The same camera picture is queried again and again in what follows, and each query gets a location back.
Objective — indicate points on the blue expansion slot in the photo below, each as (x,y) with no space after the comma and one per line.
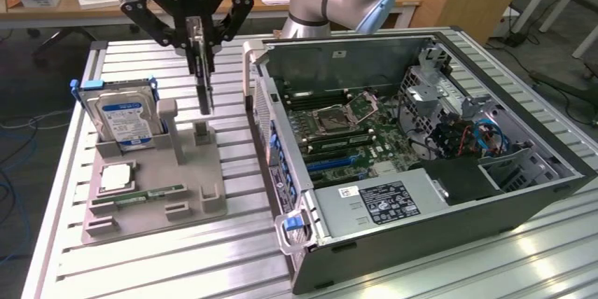
(331,163)

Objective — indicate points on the grey power supply unit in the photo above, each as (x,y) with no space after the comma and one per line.
(346,211)

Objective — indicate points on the silver CPU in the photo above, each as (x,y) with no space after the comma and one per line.
(116,177)

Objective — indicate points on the blue case release latch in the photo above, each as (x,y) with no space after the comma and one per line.
(290,223)

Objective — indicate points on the open black PC case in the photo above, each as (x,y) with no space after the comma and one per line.
(420,243)

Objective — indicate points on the green motherboard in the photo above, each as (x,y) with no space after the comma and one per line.
(378,138)

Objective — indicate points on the metal disk bay cage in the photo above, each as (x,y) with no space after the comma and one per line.
(422,97)

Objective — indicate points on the black chair base with castors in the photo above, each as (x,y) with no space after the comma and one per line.
(60,38)

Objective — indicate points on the grey disk bay bracket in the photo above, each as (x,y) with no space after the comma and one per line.
(518,169)

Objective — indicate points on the green graphics card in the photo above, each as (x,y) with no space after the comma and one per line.
(204,92)

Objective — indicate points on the black RAM slot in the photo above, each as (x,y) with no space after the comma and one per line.
(318,95)
(322,105)

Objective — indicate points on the installed RAM stick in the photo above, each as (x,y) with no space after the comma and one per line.
(340,143)

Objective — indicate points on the green RAM stick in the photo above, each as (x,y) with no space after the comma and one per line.
(135,196)

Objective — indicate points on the hard disk with blue caddy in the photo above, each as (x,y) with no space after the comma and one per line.
(123,120)

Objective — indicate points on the black office chair base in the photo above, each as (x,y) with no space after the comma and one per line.
(570,85)

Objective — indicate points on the open socket cover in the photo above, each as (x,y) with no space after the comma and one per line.
(363,106)

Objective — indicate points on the grey plastic parts rack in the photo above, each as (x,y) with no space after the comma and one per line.
(153,215)

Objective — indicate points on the CPU socket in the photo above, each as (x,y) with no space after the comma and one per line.
(334,122)

